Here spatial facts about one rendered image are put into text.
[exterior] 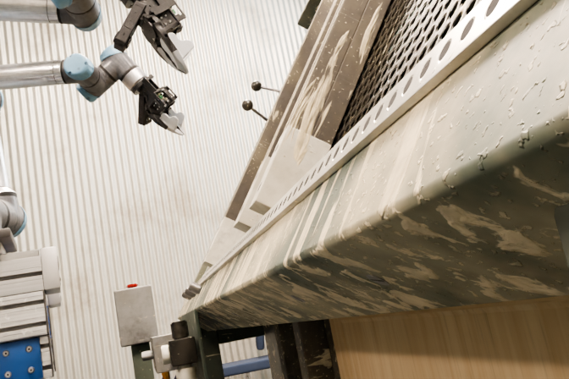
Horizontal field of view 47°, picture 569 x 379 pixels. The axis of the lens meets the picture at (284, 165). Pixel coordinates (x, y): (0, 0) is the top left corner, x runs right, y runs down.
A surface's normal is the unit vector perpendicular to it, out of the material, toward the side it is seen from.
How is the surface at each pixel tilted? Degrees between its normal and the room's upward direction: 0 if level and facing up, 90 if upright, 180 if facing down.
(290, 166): 90
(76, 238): 90
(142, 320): 90
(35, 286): 90
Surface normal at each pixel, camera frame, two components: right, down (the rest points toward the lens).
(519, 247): -0.38, 0.87
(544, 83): -0.90, -0.42
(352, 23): 0.21, -0.25
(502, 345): -0.96, 0.13
